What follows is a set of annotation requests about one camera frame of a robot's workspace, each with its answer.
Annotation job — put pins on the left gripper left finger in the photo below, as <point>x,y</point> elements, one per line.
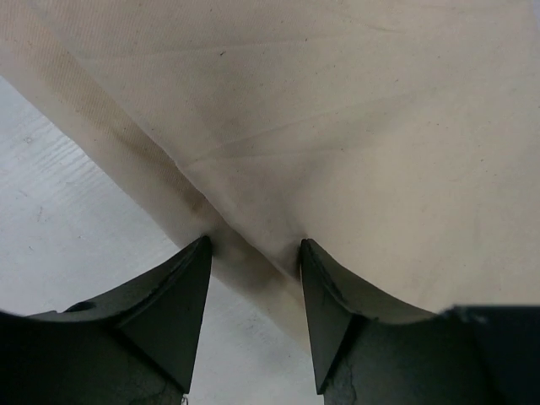
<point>135,344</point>

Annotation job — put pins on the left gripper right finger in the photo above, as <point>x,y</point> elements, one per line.
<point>368,347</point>

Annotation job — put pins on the beige cloth wrap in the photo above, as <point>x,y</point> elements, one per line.
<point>402,136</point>

